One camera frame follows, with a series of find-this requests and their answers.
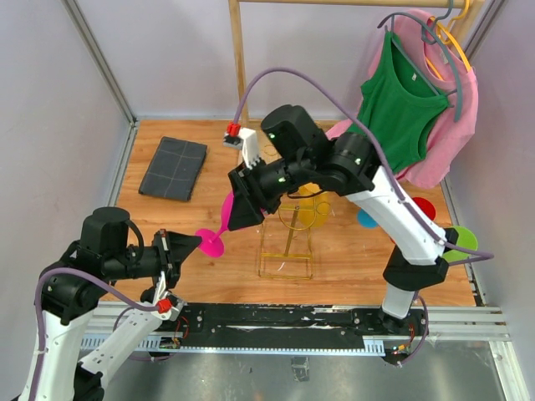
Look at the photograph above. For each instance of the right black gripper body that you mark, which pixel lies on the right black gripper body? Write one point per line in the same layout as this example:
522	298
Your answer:
270	180

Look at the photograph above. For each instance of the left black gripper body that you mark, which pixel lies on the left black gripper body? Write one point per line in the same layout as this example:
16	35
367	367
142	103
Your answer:
160	263

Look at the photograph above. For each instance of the pink wine glass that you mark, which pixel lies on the pink wine glass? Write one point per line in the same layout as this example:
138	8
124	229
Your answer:
211	242

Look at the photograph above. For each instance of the yellow wine glass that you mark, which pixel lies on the yellow wine glass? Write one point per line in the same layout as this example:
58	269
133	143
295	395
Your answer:
314	207

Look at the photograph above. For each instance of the blue wine glass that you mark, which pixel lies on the blue wine glass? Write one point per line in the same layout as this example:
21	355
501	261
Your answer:
365	220

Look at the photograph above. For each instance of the red wine glass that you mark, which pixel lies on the red wine glass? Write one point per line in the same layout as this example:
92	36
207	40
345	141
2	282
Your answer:
426	207

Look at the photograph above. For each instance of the green wine glass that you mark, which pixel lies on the green wine glass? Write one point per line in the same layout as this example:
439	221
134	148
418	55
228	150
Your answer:
465	239

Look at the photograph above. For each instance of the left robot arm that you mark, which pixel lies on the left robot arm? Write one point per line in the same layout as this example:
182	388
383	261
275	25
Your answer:
109	257

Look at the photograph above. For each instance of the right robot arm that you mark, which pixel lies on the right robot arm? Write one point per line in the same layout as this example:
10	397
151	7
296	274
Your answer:
348	166

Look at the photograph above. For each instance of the wooden clothes rack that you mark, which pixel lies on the wooden clothes rack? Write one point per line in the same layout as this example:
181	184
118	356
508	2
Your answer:
460	30

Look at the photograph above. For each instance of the folded dark grey cloth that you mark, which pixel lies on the folded dark grey cloth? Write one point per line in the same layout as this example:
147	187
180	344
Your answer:
173	170

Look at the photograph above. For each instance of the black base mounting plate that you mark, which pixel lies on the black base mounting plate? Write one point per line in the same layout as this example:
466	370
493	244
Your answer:
278	327

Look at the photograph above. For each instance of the green tank top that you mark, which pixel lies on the green tank top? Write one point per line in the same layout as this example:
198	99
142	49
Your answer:
399	107

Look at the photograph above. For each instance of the pink t-shirt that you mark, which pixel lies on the pink t-shirt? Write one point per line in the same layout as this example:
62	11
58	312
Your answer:
455	126

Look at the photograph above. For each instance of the yellow clothes hanger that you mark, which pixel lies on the yellow clothes hanger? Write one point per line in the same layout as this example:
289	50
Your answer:
445	35

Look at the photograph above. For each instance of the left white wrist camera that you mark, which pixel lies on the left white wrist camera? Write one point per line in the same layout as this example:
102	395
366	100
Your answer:
168	306

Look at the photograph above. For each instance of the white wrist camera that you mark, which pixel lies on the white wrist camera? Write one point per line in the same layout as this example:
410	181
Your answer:
244	140
168	306

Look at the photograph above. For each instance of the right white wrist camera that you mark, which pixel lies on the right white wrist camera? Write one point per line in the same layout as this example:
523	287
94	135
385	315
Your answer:
244	140

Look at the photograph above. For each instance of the gold wire glass rack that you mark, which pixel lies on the gold wire glass rack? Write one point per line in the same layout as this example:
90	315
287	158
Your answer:
286	247

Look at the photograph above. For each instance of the aluminium frame rail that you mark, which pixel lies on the aluminium frame rail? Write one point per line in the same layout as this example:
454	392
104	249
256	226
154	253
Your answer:
81	23

